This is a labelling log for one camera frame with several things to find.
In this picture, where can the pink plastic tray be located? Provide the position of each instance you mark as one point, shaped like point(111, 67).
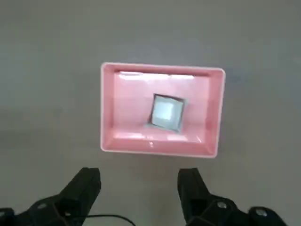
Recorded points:
point(131, 106)

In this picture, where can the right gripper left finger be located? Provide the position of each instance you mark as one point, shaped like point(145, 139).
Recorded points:
point(77, 188)

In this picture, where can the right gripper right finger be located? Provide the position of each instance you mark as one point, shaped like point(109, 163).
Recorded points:
point(192, 188)

